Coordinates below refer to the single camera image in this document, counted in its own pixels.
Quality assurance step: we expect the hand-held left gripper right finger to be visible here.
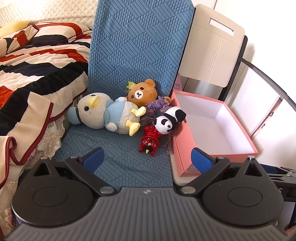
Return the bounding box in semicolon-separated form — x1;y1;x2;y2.
181;147;263;196

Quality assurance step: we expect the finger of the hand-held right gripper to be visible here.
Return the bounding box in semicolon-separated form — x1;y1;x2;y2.
259;163;296;183

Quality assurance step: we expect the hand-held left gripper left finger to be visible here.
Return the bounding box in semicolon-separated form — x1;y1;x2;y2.
35;147;116;196

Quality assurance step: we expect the pink cardboard box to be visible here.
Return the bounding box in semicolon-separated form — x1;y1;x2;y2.
170;90;259;177

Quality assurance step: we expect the blue and white duck plush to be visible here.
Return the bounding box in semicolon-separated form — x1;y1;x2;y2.
68;93;147;137

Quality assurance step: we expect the panda plush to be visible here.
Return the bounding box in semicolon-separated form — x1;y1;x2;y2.
154;106;187;135

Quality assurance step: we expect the red lion dance toy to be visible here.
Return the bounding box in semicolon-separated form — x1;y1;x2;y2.
139;125;165;156

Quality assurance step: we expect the mauve fuzzy cloth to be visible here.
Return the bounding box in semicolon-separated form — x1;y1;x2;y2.
140;115;176;155

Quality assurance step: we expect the floral lace bed skirt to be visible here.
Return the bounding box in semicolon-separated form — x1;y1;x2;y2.
0;113;71;232

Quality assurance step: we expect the white panel with wooden edge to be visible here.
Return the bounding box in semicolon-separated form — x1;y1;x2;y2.
231;61;284;139

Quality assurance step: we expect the small pink carton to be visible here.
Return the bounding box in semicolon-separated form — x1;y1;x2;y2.
172;74;185;92

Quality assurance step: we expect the brown bear plush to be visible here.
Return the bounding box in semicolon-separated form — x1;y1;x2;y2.
126;79;171;108

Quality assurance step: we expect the black curved metal tube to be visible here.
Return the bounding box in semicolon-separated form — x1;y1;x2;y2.
240;58;296;103

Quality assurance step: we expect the red black cream striped blanket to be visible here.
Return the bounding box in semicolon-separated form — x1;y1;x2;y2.
0;22;93;190

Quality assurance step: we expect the blue quilted chair cushion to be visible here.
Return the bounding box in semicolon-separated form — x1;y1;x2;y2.
53;0;195;187

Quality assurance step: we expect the yellow plush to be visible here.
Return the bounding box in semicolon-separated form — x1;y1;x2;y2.
0;21;30;38

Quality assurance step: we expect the white quilted headboard cover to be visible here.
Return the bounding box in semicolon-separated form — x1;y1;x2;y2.
0;0;98;28

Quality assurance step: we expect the black straight metal frame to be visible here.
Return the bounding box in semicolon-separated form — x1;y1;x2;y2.
219;36;248;102

